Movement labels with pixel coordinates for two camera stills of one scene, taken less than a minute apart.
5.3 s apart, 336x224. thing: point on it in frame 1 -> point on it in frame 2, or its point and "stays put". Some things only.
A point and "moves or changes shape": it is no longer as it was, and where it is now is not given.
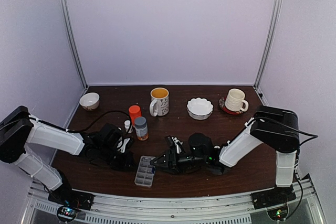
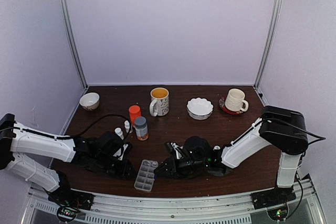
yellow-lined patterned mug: (159, 106) stays put
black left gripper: (124, 164) -> (124, 172)
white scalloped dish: (199, 108) stays put
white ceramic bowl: (90, 101) stays put
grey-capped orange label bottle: (141, 129) stays put
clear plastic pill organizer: (144, 176) moves or changes shape
